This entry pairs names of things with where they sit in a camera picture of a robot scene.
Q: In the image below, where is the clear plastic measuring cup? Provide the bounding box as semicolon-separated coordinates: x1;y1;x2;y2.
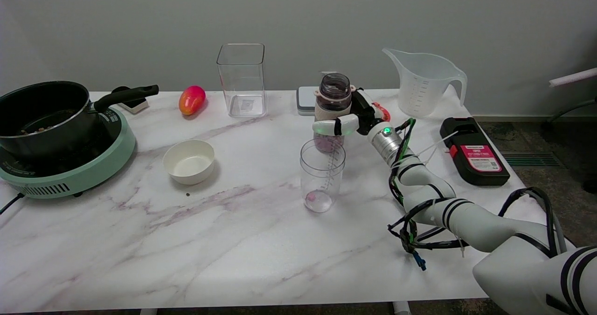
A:
300;138;347;214

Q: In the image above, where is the white black small box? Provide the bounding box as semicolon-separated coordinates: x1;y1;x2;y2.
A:
112;86;149;114

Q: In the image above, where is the white foam-covered chair armrest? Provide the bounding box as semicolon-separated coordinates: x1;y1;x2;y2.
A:
549;67;597;88

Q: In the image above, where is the black device with pink label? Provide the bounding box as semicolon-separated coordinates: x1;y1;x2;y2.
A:
439;117;511;186

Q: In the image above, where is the green induction cooker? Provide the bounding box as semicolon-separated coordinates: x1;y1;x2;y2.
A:
0;106;137;199

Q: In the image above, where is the clear bottle with beige sleeve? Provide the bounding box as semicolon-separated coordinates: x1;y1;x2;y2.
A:
313;73;356;154

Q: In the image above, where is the black power cord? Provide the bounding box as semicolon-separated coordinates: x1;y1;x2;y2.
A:
0;193;25;215

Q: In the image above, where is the white ceramic bowl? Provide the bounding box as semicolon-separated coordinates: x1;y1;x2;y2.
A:
162;140;216;185

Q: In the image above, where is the clear square plastic container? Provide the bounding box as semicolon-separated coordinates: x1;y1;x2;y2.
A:
216;43;268;118

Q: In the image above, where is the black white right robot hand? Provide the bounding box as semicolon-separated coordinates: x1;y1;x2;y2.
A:
312;89;391;137

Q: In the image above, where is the translucent measuring jug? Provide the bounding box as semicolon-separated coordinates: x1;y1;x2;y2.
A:
382;48;468;119

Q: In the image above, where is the red yellow mango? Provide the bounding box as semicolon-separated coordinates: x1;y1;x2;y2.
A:
179;85;207;116

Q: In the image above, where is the black saucepan with handle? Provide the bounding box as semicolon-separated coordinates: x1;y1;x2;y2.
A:
0;81;160;159

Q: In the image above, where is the white grey kitchen scale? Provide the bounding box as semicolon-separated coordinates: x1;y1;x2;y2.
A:
296;86;319;116

